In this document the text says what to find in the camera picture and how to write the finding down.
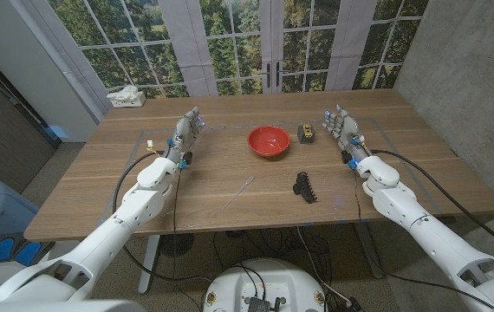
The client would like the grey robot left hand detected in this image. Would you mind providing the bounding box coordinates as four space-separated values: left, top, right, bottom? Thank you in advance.
167 107 206 164

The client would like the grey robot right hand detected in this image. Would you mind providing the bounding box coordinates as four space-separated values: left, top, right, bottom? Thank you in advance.
322 103 372 164

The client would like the black hair clip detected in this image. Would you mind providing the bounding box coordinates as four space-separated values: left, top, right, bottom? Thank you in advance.
292 172 318 205

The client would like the red bowl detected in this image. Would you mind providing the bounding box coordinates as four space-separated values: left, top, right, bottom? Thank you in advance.
246 125 291 158

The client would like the small black yellow toy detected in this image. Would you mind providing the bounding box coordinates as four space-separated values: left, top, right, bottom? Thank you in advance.
296 123 316 145

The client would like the white power strip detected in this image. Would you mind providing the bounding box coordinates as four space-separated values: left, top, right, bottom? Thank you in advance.
110 90 147 108

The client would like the white crumpled tissue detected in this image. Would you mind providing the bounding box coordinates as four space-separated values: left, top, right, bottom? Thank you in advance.
106 85 140 101

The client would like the printed window backdrop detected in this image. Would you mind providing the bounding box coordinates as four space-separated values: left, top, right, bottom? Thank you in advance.
29 0 430 99

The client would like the round black fan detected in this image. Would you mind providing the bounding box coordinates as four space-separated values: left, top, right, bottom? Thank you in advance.
159 233 195 259

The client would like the grey table leg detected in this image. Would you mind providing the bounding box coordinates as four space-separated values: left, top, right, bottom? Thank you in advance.
354 223 387 279

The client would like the white table leg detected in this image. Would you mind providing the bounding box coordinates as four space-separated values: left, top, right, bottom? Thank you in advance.
137 234 161 296

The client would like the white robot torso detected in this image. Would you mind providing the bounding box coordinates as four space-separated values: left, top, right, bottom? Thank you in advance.
202 257 328 312

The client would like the blue black foot pedal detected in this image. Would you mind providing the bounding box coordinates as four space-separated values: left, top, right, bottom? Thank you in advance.
0 232 55 268

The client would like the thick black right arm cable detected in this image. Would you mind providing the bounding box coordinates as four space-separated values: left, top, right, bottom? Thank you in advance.
370 149 494 260

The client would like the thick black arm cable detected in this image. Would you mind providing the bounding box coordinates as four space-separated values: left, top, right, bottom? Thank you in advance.
370 149 494 260
112 149 213 285

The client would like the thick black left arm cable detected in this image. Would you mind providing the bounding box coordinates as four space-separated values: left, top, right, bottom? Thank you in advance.
112 149 213 285

